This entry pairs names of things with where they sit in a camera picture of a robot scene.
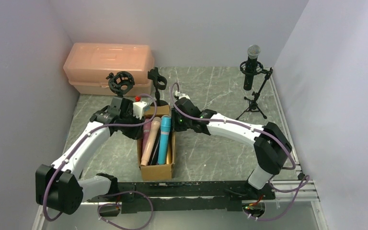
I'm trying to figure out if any black tripod microphone stand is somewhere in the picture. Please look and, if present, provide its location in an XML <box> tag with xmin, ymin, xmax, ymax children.
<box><xmin>236</xmin><ymin>61</ymin><xmax>273</xmax><ymax>120</ymax></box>

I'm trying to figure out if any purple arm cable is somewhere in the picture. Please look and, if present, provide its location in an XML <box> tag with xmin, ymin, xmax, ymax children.
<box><xmin>42</xmin><ymin>93</ymin><xmax>158</xmax><ymax>230</ymax></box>
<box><xmin>170</xmin><ymin>82</ymin><xmax>311</xmax><ymax>222</ymax></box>

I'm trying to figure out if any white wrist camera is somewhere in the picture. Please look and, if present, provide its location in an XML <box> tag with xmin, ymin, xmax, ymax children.
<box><xmin>133</xmin><ymin>96</ymin><xmax>150</xmax><ymax>119</ymax></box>
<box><xmin>173</xmin><ymin>91</ymin><xmax>191</xmax><ymax>101</ymax></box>

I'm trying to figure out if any black microphone silver grille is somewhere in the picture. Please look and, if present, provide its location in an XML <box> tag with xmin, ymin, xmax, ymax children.
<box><xmin>243</xmin><ymin>45</ymin><xmax>261</xmax><ymax>91</ymax></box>

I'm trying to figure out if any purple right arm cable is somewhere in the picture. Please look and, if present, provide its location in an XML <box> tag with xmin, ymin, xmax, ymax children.
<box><xmin>170</xmin><ymin>82</ymin><xmax>311</xmax><ymax>222</ymax></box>

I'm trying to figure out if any shock mount desk stand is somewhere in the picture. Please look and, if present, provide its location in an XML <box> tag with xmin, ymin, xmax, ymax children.
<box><xmin>106</xmin><ymin>71</ymin><xmax>135</xmax><ymax>97</ymax></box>

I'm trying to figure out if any beige toy microphone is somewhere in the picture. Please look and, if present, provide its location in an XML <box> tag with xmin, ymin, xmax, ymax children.
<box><xmin>140</xmin><ymin>117</ymin><xmax>161</xmax><ymax>166</ymax></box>

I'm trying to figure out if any brown cardboard box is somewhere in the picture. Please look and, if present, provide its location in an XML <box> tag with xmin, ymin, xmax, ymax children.
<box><xmin>136</xmin><ymin>105</ymin><xmax>176</xmax><ymax>181</ymax></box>

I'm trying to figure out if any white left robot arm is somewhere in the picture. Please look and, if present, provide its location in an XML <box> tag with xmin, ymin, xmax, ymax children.
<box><xmin>35</xmin><ymin>96</ymin><xmax>150</xmax><ymax>215</ymax></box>

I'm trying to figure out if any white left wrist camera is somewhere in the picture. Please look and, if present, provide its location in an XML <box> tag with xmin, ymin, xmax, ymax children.
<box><xmin>133</xmin><ymin>96</ymin><xmax>150</xmax><ymax>119</ymax></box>

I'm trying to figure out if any blue toy microphone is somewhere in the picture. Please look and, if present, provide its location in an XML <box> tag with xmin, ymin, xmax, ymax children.
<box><xmin>157</xmin><ymin>115</ymin><xmax>172</xmax><ymax>165</ymax></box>

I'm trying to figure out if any black microphone grey grille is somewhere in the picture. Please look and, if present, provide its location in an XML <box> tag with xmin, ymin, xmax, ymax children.
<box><xmin>148</xmin><ymin>140</ymin><xmax>160</xmax><ymax>165</ymax></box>

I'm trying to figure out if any clip mount desk stand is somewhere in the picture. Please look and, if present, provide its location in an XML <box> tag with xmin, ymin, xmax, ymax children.
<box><xmin>148</xmin><ymin>67</ymin><xmax>168</xmax><ymax>106</ymax></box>

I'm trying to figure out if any orange plastic storage box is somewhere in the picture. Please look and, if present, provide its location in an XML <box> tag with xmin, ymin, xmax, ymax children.
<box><xmin>63</xmin><ymin>43</ymin><xmax>154</xmax><ymax>96</ymax></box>

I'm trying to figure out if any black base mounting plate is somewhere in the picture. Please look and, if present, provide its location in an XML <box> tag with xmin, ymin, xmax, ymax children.
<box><xmin>87</xmin><ymin>181</ymin><xmax>276</xmax><ymax>214</ymax></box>

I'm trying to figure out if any gold microphone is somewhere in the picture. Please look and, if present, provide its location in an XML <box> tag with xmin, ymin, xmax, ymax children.
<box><xmin>166</xmin><ymin>133</ymin><xmax>173</xmax><ymax>164</ymax></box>

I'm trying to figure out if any pink toy microphone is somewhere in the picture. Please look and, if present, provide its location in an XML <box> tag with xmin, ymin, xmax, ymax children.
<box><xmin>142</xmin><ymin>123</ymin><xmax>151</xmax><ymax>156</ymax></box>

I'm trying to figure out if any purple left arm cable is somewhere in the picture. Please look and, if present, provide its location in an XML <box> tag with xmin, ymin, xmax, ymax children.
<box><xmin>42</xmin><ymin>93</ymin><xmax>158</xmax><ymax>230</ymax></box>

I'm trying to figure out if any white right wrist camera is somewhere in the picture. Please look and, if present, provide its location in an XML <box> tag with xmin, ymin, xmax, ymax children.
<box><xmin>173</xmin><ymin>91</ymin><xmax>191</xmax><ymax>101</ymax></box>

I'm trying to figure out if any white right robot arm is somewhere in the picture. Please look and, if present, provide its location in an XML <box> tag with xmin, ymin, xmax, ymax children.
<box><xmin>171</xmin><ymin>97</ymin><xmax>295</xmax><ymax>190</ymax></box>

